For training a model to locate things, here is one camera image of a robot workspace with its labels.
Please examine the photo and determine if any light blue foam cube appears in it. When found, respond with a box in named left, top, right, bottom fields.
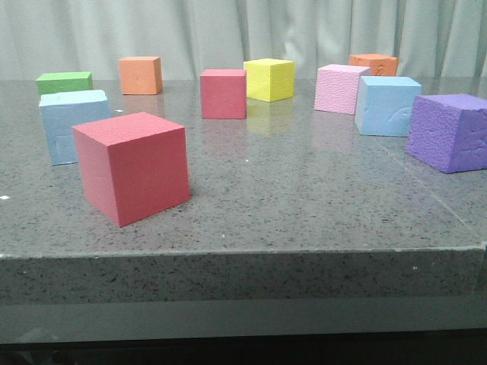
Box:
left=355, top=76, right=422, bottom=137
left=39, top=90, right=111, bottom=166

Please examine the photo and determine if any small red foam cube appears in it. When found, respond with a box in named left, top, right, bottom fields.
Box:
left=200, top=68, right=247, bottom=119

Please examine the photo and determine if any yellow foam cube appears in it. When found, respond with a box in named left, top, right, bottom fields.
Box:
left=243, top=59, right=295, bottom=102

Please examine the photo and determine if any large red foam cube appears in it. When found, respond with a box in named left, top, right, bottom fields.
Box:
left=72, top=113, right=190, bottom=227

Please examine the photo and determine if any pink foam cube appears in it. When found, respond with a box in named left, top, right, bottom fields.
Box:
left=314, top=64, right=370, bottom=115

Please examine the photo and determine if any left orange foam cube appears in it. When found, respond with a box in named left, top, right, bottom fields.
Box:
left=118, top=56, right=163, bottom=95

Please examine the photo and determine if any orange foam cube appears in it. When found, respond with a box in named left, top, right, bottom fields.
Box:
left=118, top=56, right=163, bottom=95
left=348, top=53, right=399, bottom=76

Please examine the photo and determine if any right orange foam cube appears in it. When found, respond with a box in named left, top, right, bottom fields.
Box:
left=348, top=53, right=399, bottom=76

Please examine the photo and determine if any purple foam cube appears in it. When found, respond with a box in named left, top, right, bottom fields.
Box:
left=406, top=94, right=486, bottom=173

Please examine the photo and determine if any green foam cube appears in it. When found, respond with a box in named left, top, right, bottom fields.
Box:
left=36, top=71, right=93, bottom=95

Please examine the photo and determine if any grey-green curtain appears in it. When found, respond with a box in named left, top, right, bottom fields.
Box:
left=1, top=1, right=486, bottom=80

